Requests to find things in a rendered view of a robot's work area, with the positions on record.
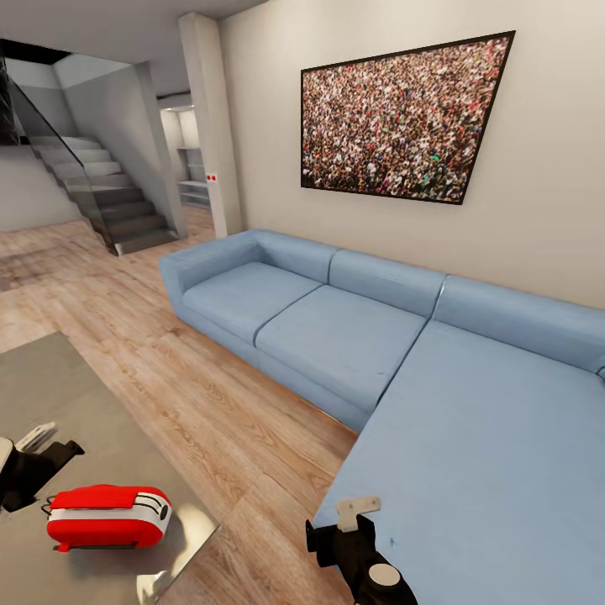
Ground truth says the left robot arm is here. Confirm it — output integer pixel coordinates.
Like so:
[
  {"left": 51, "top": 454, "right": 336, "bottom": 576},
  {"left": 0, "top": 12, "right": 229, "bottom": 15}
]
[{"left": 0, "top": 423, "right": 84, "bottom": 513}]

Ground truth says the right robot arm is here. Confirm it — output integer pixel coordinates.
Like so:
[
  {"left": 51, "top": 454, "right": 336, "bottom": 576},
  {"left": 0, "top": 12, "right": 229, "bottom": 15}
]
[{"left": 305, "top": 495, "right": 418, "bottom": 605}]

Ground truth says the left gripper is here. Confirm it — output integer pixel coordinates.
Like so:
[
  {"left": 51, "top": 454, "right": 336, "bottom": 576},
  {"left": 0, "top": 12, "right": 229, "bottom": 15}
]
[{"left": 2, "top": 440, "right": 84, "bottom": 513}]

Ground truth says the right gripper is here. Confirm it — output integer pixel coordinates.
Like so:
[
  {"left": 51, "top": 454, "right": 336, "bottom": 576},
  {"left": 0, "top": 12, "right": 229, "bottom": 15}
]
[{"left": 305, "top": 513, "right": 377, "bottom": 576}]

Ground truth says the radio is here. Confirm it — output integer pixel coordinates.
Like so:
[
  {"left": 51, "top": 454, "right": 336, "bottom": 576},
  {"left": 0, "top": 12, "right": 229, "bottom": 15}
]
[{"left": 45, "top": 484, "right": 172, "bottom": 552}]

